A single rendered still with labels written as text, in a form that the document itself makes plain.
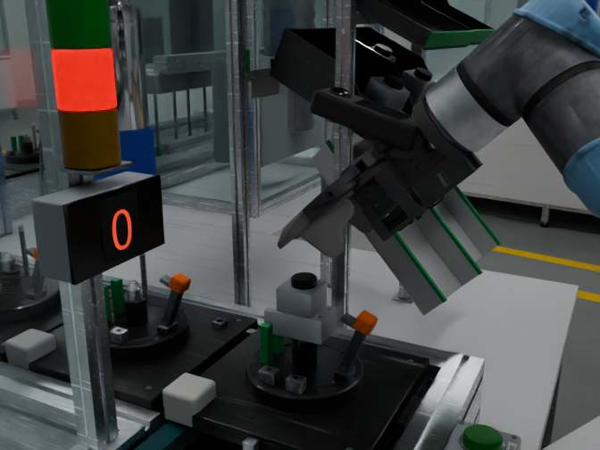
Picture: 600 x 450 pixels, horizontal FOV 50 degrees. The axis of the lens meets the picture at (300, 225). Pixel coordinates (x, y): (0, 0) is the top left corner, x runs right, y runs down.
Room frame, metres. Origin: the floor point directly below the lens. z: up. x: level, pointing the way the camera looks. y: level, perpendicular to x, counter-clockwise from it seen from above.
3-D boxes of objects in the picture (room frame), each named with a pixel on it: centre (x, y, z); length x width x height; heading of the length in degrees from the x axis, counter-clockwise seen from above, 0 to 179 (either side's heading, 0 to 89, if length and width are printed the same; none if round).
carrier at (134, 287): (0.80, 0.22, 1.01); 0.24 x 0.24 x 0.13; 63
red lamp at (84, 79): (0.57, 0.19, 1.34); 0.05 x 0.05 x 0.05
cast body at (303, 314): (0.69, 0.00, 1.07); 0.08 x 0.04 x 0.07; 63
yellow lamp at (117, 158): (0.57, 0.19, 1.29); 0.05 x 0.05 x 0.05
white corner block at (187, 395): (0.64, 0.13, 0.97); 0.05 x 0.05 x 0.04; 63
